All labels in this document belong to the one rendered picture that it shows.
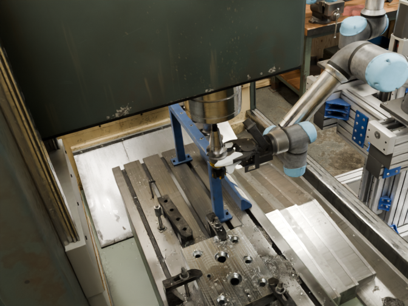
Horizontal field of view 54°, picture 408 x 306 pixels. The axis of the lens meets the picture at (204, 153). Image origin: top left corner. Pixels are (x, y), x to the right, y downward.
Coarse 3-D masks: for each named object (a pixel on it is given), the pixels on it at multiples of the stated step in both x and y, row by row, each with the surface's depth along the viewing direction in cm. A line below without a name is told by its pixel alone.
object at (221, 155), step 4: (224, 144) 121; (208, 148) 120; (224, 148) 119; (208, 152) 118; (212, 152) 118; (216, 152) 118; (220, 152) 118; (224, 152) 118; (212, 156) 118; (216, 156) 118; (220, 156) 118; (224, 156) 119; (212, 160) 119; (216, 160) 118
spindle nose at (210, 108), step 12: (204, 96) 100; (216, 96) 100; (228, 96) 101; (240, 96) 106; (192, 108) 104; (204, 108) 102; (216, 108) 102; (228, 108) 103; (240, 108) 109; (204, 120) 105; (216, 120) 105; (228, 120) 106
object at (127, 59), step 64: (0, 0) 67; (64, 0) 71; (128, 0) 75; (192, 0) 80; (256, 0) 85; (64, 64) 77; (128, 64) 82; (192, 64) 87; (256, 64) 94; (64, 128) 84
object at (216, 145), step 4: (212, 132) 115; (216, 132) 115; (212, 136) 116; (216, 136) 115; (220, 136) 116; (212, 140) 116; (216, 140) 116; (220, 140) 117; (212, 144) 117; (216, 144) 117; (220, 144) 117; (212, 148) 118; (216, 148) 117; (220, 148) 118
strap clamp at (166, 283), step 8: (184, 272) 125; (192, 272) 128; (200, 272) 129; (168, 280) 126; (176, 280) 128; (184, 280) 126; (192, 280) 127; (168, 288) 125; (168, 296) 127; (176, 296) 129; (168, 304) 129; (176, 304) 131
